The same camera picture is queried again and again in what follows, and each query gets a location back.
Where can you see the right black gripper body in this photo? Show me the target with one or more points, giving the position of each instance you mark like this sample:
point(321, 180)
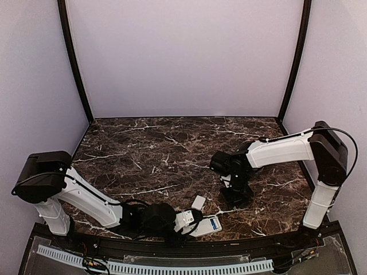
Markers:
point(239, 191)

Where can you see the white remote control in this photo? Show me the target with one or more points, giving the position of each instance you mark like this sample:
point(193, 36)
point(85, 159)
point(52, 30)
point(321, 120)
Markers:
point(204, 228)

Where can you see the black frame post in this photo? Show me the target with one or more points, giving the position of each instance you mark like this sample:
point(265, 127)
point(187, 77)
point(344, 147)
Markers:
point(68, 40)
point(304, 22)

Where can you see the black front rail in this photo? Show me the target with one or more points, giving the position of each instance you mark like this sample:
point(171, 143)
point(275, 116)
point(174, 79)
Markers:
point(118, 248)

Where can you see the right black frame post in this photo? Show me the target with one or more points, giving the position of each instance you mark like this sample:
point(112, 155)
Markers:
point(304, 22)

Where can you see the clear acrylic plate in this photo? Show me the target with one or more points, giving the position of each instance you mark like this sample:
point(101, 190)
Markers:
point(186, 261)

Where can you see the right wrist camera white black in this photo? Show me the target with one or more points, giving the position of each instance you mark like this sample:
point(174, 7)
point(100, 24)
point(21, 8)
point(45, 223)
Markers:
point(225, 179)

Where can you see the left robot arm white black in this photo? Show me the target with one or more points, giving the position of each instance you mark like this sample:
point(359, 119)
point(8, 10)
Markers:
point(48, 178)

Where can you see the white battery cover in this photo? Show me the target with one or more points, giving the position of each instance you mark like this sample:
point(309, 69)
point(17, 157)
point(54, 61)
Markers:
point(198, 202)

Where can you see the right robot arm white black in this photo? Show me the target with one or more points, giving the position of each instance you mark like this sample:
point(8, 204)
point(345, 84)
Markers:
point(320, 144)

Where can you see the white slotted cable duct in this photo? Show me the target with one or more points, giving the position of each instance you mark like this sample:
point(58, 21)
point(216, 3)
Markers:
point(115, 267)

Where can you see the blue battery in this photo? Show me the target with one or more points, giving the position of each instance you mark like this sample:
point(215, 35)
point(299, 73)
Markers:
point(216, 225)

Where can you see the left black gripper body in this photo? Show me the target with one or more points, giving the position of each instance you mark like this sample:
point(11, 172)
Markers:
point(172, 242)

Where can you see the left black frame post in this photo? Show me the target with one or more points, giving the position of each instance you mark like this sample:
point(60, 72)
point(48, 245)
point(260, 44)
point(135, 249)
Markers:
point(68, 40)

